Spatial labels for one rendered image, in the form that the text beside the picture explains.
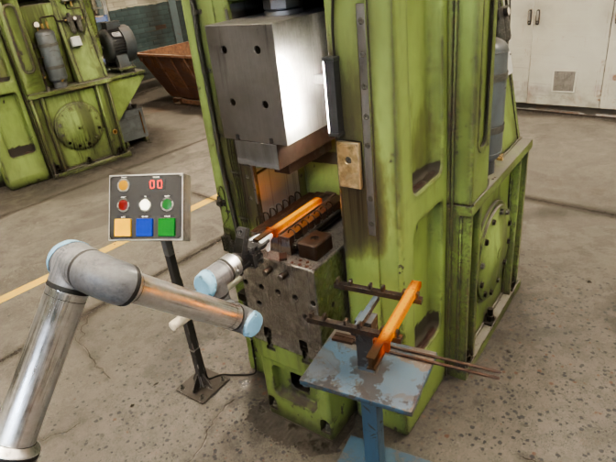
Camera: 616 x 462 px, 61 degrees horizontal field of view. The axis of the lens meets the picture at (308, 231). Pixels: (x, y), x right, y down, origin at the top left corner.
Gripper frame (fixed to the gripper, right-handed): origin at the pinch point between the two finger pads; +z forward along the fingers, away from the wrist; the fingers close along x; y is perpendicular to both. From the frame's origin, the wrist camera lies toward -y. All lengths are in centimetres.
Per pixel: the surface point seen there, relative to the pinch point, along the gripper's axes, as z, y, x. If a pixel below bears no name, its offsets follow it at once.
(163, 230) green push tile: -14.4, 1.1, -44.5
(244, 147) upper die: 3.5, -33.0, -8.0
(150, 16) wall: 568, -14, -739
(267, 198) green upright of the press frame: 22.9, -1.6, -18.7
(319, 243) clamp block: 6.3, 3.1, 19.3
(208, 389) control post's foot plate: -8, 100, -52
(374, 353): -34, 6, 65
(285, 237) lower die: 3.0, 2.1, 5.9
